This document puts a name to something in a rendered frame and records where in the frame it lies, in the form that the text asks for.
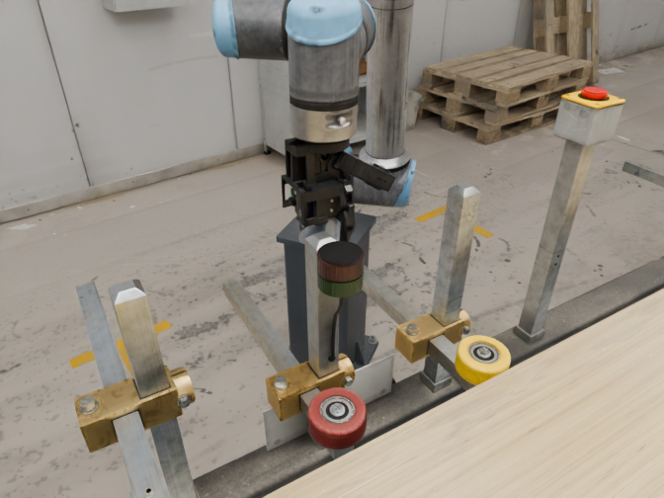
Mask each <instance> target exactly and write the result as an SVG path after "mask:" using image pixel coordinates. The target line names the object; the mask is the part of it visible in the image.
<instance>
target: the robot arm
mask: <svg viewBox="0 0 664 498"><path fill-rule="evenodd" d="M413 6H414V0H368V2H367V1H366V0H214V2H213V7H212V30H213V36H214V40H215V44H216V46H217V48H218V50H219V52H220V53H221V54H222V55H223V56H225V57H232V58H236V59H239V58H249V59H267V60H284V61H288V62H289V82H290V132H291V134H292V135H293V136H294V138H289V139H285V151H286V174H285V175H281V176H282V197H283V208H287V207H291V206H293V207H294V211H295V212H296V219H297V220H298V221H299V230H300V234H299V236H298V240H299V242H300V243H302V244H304V239H305V238H306V237H308V236H310V235H312V234H315V233H319V232H322V231H326V232H328V233H329V234H330V235H331V236H332V237H333V238H334V239H336V240H337V241H348V242H349V241H350V238H351V236H352V234H353V233H354V232H355V231H356V228H357V221H356V217H355V205H354V204H362V205H372V206H382V207H392V208H404V207H406V206H407V205H408V203H409V199H410V194H411V188H412V183H413V178H414V172H415V166H416V160H414V159H410V152H409V150H408V149H407V148H406V147H405V146H404V138H405V124H406V109H407V94H408V79H409V64H410V49H411V35H412V21H413ZM365 54H366V55H367V134H366V146H364V147H363V148H362V149H361V151H360V155H359V154H352V153H353V150H352V148H351V147H350V146H349V145H350V138H351V137H352V136H354V135H355V134H356V132H357V115H358V94H359V68H360V60H361V58H362V57H363V56H364V55H365ZM285 184H289V185H291V186H292V188H290V191H291V195H292V197H290V198H288V199H287V200H286V196H285Z"/></svg>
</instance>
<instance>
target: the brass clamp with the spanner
mask: <svg viewBox="0 0 664 498"><path fill-rule="evenodd" d="M279 375H280V376H284V377H285V378H286V381H287V383H288V386H287V388H286V389H284V390H277V389H275V388H274V383H275V378H276V377H278V376H279ZM354 380H355V370H354V367H353V365H352V363H351V361H350V359H349V358H348V357H347V356H346V355H344V354H339V370H337V371H335V372H333V373H329V374H327V375H325V376H323V377H318V375H317V374H316V373H315V371H314V370H313V369H312V367H311V366H310V365H309V361H307V362H304V363H302V364H300V365H297V366H295V367H292V368H290V369H288V370H285V371H283V372H280V373H277V374H274V375H272V376H269V377H267V378H266V387H267V397H268V401H269V403H270V404H271V406H272V408H273V409H274V411H275V413H276V414H277V416H278V417H279V419H280V421H284V420H286V419H288V418H290V417H292V416H294V415H296V414H298V413H300V412H303V411H302V410H301V407H300V396H301V395H303V394H305V393H306V392H308V391H311V390H313V389H315V388H318V389H319V391H320V392H321V391H323V390H325V389H328V388H335V387H340V388H345V385H347V386H350V385H352V383H353V382H354Z"/></svg>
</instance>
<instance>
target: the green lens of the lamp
mask: <svg viewBox="0 0 664 498"><path fill-rule="evenodd" d="M363 284H364V272H363V273H362V274H361V275H360V276H359V277H358V278H357V279H355V280H353V281H351V282H347V283H334V282H330V281H327V280H325V279H324V278H322V277H321V276H320V275H319V273H318V272H317V285H318V288H319V289H320V290H321V291H322V292H323V293H325V294H327V295H329V296H333V297H349V296H352V295H355V294H357V293H358V292H359V291H360V290H361V289H362V288H363Z"/></svg>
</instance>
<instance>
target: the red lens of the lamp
mask: <svg viewBox="0 0 664 498"><path fill-rule="evenodd" d="M326 244H328V243H326ZM326 244H324V245H326ZM353 244H355V243H353ZM324 245H322V246H321V247H320V248H319V249H318V251H317V272H318V273H319V275H320V276H321V277H323V278H325V279H327V280H329V281H333V282H347V281H351V280H354V279H356V278H358V277H359V276H360V275H361V274H362V273H363V271H364V262H365V252H364V250H363V249H362V248H361V247H360V246H359V245H357V244H355V245H357V246H358V247H359V248H360V249H361V251H362V258H361V259H360V260H359V261H358V262H356V263H354V264H352V265H347V266H335V265H330V264H328V263H326V262H324V261H323V260H322V259H321V258H320V256H319V251H320V249H321V248H322V247H323V246H324Z"/></svg>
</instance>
